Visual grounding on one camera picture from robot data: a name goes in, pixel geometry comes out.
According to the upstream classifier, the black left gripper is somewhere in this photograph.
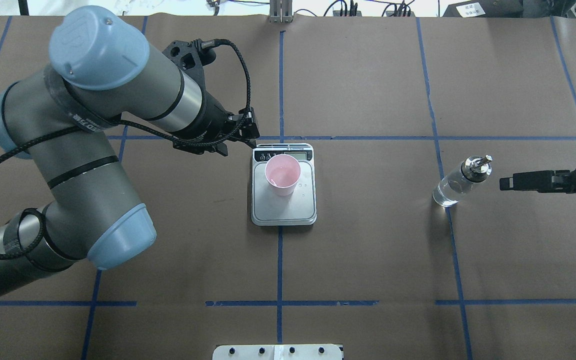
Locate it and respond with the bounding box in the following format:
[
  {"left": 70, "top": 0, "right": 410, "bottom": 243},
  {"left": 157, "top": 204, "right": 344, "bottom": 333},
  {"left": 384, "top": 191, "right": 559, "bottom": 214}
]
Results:
[{"left": 172, "top": 92, "right": 261, "bottom": 157}]

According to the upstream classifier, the pink plastic cup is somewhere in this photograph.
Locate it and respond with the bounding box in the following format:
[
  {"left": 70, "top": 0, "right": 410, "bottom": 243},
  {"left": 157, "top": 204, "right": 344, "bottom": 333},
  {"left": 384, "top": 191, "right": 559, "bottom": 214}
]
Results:
[{"left": 264, "top": 153, "right": 302, "bottom": 196}]

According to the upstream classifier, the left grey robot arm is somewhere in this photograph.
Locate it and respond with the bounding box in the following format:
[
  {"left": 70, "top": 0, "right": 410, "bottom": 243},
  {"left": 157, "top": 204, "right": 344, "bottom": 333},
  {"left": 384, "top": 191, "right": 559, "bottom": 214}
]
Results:
[{"left": 0, "top": 5, "right": 259, "bottom": 297}]

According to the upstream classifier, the silver digital kitchen scale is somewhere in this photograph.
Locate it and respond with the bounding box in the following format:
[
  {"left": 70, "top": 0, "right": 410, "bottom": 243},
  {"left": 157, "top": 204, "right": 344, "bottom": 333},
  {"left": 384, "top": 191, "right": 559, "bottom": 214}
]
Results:
[{"left": 251, "top": 143, "right": 317, "bottom": 226}]

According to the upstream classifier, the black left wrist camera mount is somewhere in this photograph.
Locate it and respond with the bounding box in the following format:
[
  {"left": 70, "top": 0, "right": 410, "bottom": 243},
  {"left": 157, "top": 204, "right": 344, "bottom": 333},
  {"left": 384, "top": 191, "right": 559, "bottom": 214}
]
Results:
[{"left": 162, "top": 39, "right": 217, "bottom": 78}]

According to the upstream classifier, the aluminium frame post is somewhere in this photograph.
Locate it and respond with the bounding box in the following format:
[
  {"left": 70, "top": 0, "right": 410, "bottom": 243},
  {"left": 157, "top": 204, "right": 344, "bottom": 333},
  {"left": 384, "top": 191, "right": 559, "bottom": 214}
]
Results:
[{"left": 268, "top": 0, "right": 294, "bottom": 24}]

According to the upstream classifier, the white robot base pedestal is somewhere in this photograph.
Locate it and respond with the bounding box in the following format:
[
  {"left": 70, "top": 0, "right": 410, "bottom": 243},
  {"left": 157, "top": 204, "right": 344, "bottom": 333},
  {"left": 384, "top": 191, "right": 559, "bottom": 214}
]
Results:
[{"left": 212, "top": 343, "right": 345, "bottom": 360}]

